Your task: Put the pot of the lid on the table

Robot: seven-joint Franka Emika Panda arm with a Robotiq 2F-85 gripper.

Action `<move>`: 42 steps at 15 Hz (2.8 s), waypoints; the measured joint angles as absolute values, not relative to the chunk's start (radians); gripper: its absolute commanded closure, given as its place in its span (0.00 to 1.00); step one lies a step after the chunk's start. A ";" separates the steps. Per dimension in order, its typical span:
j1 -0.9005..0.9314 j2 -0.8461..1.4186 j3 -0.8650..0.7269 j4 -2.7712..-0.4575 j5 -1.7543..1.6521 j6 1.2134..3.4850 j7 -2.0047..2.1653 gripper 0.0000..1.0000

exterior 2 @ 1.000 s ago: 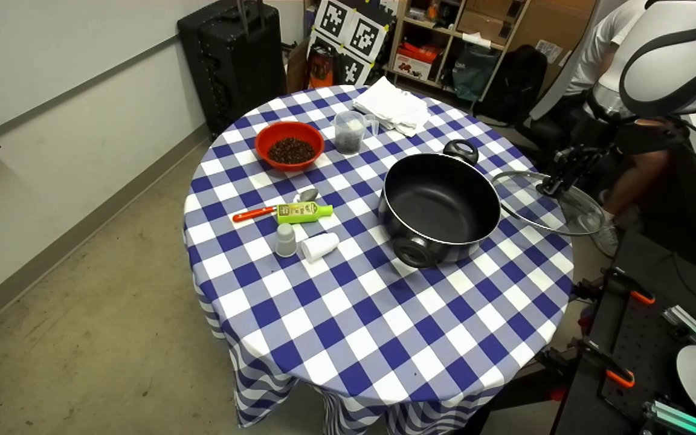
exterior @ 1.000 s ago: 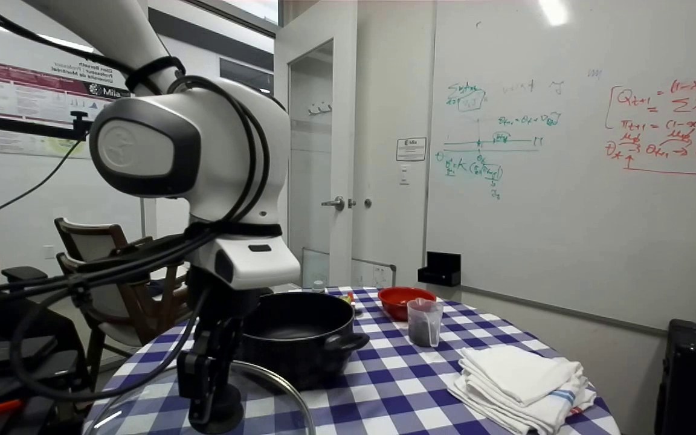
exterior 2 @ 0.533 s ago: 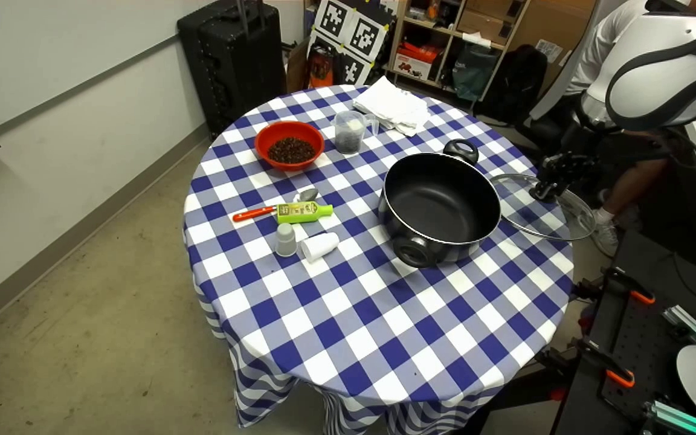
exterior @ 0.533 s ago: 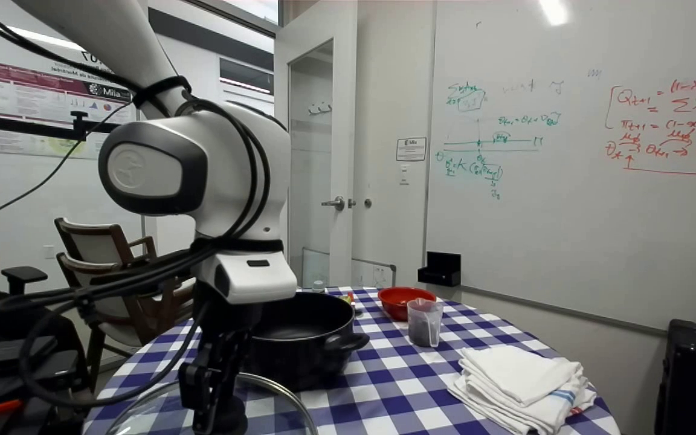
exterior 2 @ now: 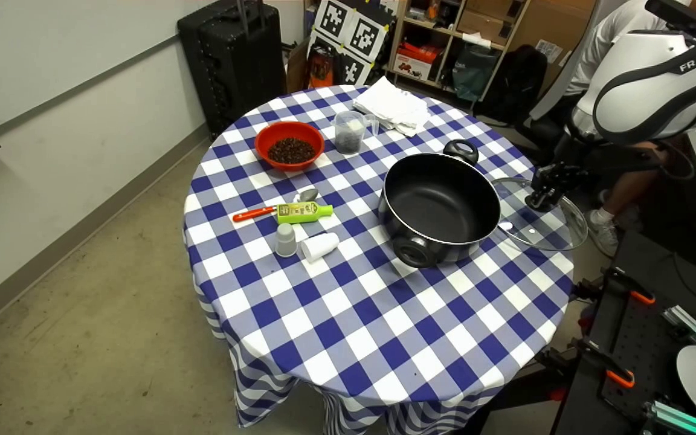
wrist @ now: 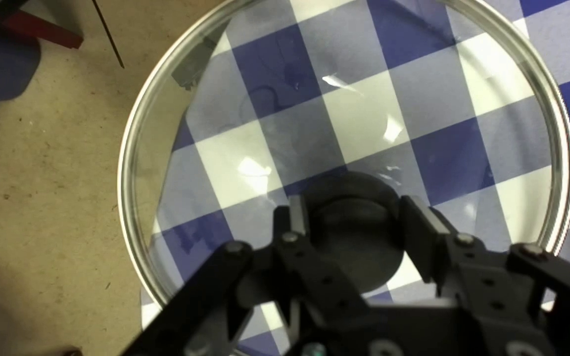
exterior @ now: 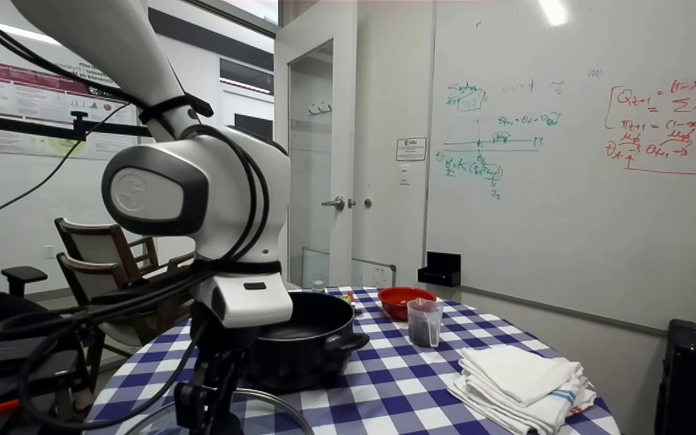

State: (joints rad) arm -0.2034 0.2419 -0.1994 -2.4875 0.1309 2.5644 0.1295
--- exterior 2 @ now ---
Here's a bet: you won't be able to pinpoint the wooden storage shelf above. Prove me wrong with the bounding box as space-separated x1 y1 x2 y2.
381 0 599 103

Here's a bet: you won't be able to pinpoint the black cooking pot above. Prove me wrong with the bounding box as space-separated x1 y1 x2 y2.
376 137 502 270

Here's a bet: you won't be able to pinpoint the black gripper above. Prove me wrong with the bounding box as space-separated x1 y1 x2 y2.
523 133 601 216

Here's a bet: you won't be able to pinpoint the black backpack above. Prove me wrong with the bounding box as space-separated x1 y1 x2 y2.
484 44 549 126

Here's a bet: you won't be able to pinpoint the orange black object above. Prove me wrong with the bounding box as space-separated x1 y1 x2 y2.
306 44 338 89

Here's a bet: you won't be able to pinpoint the orange black clamp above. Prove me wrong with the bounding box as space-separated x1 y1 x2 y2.
583 339 639 391
601 265 658 310

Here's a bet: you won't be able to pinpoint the white whiteboard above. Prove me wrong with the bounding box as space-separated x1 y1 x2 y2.
0 0 215 136

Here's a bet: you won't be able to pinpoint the teal metal rod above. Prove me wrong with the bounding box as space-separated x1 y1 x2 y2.
660 304 696 347
644 398 696 435

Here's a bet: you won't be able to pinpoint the teal bag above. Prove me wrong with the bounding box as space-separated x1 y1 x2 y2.
451 45 501 103

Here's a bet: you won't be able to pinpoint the orange box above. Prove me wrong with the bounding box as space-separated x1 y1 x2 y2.
395 44 439 81

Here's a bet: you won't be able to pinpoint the seated person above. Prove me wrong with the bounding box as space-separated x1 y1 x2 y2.
577 137 693 260

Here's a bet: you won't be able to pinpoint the blue white checkered tablecloth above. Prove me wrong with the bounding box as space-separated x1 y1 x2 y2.
182 81 575 435

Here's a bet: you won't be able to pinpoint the white folded towels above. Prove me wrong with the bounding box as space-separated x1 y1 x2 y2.
351 74 433 137

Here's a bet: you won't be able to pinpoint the black equipment stand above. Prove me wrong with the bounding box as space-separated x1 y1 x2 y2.
549 228 696 435

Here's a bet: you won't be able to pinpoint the green tool orange handle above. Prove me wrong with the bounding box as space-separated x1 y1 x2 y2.
230 201 337 228

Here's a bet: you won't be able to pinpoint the black white marker board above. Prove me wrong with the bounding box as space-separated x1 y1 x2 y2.
306 0 395 86

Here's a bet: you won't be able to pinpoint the white shaker grey cap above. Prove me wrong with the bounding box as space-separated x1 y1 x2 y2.
274 223 299 260

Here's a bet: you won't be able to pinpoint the clear plastic measuring cup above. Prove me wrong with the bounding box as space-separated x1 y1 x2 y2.
331 108 381 155

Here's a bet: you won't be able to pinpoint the red bowl with beans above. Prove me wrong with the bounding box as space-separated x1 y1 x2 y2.
251 118 328 173

